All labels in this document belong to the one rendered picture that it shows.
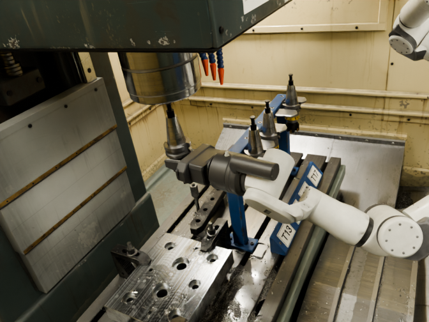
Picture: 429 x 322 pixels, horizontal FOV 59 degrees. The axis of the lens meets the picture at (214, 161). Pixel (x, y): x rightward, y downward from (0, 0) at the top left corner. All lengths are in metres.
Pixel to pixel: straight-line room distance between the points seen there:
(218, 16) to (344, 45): 1.17
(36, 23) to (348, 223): 0.71
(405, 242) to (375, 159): 1.05
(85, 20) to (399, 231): 0.68
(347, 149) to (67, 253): 1.25
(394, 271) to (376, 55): 0.84
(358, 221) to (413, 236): 0.10
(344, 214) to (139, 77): 0.48
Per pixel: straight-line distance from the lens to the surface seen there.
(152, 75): 0.75
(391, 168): 1.80
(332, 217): 0.78
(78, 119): 1.24
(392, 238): 0.79
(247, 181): 0.76
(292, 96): 1.33
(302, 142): 1.90
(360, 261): 1.43
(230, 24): 0.64
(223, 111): 2.05
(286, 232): 1.23
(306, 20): 1.73
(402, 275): 1.44
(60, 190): 1.24
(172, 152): 0.87
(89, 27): 0.74
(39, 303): 1.35
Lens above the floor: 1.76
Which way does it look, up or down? 31 degrees down
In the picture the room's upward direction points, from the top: 9 degrees counter-clockwise
